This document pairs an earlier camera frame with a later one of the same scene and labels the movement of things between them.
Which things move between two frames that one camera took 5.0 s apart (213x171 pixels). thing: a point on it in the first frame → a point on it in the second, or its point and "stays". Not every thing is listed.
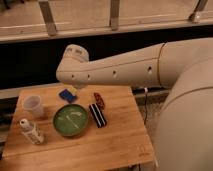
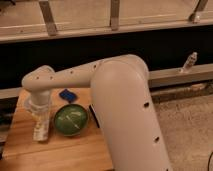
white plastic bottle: x=31 y=131 → x=40 y=126
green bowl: x=70 y=120 stays
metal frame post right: x=195 y=16 stays
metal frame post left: x=48 y=17 stays
